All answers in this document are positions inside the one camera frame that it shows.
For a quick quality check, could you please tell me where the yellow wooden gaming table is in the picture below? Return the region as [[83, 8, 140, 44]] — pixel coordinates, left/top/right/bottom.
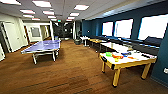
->
[[98, 49, 158, 89]]

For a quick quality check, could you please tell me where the dark round trash bin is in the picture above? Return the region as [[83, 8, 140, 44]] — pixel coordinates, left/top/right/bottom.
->
[[74, 38, 82, 46]]

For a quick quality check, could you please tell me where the small white table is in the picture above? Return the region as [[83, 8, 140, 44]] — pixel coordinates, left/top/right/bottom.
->
[[79, 35, 91, 46]]

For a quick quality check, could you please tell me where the long wooden table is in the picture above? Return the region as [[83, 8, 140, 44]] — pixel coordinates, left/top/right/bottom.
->
[[87, 37, 108, 48]]

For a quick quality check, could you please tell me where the green bowl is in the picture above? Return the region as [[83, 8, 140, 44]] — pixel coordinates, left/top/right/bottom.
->
[[105, 51, 114, 58]]

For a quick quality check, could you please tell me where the bright office window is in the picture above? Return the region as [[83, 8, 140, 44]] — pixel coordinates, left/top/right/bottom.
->
[[137, 13, 168, 41], [113, 18, 135, 39], [101, 21, 115, 37]]

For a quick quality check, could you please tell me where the rectangular ceiling light panel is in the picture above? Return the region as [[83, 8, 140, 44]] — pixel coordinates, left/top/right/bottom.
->
[[19, 8, 36, 15], [31, 0, 53, 9], [73, 3, 90, 11]]

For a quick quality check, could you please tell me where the blue ping pong table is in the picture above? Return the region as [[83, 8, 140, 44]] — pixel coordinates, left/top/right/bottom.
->
[[20, 39, 62, 65]]

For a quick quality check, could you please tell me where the dark window bench sofa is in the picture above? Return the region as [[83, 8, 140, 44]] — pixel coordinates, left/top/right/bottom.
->
[[96, 34, 165, 56]]

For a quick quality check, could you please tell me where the white office door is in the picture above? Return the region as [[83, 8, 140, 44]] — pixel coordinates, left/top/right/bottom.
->
[[0, 21, 17, 55]]

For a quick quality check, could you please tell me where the grey framed wall panel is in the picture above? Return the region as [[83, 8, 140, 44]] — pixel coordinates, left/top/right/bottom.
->
[[29, 26, 42, 39]]

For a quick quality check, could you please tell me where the white wall outlet plate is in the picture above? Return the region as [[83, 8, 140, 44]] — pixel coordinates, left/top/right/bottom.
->
[[162, 67, 168, 75]]

